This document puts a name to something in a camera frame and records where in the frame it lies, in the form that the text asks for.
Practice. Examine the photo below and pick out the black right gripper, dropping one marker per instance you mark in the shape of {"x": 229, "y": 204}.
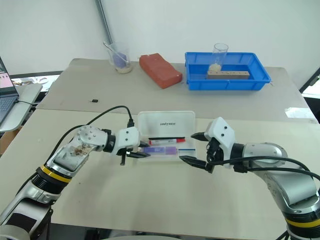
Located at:
{"x": 214, "y": 151}

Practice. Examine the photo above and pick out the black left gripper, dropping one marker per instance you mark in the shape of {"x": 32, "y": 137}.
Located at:
{"x": 126, "y": 151}

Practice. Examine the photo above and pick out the purple marker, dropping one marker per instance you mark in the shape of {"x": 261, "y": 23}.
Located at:
{"x": 160, "y": 150}

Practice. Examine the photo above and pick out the blue plastic bin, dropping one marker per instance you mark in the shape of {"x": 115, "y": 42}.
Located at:
{"x": 226, "y": 83}

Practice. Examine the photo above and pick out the open laptop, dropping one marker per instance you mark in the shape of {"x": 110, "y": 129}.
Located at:
{"x": 6, "y": 100}

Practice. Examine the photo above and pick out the wooden block with holes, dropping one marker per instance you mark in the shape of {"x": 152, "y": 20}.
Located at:
{"x": 228, "y": 74}

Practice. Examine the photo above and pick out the glass stirring rod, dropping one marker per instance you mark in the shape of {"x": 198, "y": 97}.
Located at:
{"x": 116, "y": 52}

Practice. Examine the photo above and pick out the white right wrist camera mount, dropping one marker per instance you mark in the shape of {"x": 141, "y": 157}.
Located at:
{"x": 221, "y": 133}

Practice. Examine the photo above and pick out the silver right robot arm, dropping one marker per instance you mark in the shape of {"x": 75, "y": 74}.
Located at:
{"x": 280, "y": 180}

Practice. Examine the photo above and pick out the red marker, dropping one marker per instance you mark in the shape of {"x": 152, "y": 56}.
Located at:
{"x": 167, "y": 141}

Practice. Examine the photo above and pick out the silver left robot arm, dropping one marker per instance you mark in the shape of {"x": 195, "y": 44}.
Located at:
{"x": 62, "y": 157}

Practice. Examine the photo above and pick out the white eraser with blue stripe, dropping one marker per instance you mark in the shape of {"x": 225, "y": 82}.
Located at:
{"x": 187, "y": 151}

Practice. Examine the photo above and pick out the white plastic pencil case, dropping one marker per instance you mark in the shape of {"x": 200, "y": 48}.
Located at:
{"x": 166, "y": 122}

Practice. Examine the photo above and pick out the glass beaker with sand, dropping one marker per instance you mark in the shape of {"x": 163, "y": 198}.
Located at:
{"x": 123, "y": 67}

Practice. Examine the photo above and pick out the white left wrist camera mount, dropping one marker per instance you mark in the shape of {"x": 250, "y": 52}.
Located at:
{"x": 127, "y": 138}

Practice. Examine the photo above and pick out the black metal stand frame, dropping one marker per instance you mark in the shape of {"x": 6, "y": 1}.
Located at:
{"x": 311, "y": 80}

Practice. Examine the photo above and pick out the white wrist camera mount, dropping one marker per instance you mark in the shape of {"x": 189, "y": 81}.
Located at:
{"x": 221, "y": 133}
{"x": 127, "y": 138}

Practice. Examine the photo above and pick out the small black clip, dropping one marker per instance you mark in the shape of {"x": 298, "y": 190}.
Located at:
{"x": 95, "y": 100}

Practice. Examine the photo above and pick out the red brick block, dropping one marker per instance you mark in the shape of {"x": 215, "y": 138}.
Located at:
{"x": 160, "y": 70}

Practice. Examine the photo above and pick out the clear tall glass cup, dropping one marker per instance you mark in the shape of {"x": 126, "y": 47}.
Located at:
{"x": 220, "y": 53}

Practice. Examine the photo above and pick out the purple scoop in beaker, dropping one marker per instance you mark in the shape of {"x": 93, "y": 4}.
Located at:
{"x": 119, "y": 60}

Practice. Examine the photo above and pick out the grey laptop stand table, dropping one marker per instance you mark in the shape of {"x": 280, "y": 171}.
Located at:
{"x": 25, "y": 97}

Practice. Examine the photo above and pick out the grey metal pole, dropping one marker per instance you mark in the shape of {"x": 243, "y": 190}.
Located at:
{"x": 104, "y": 20}

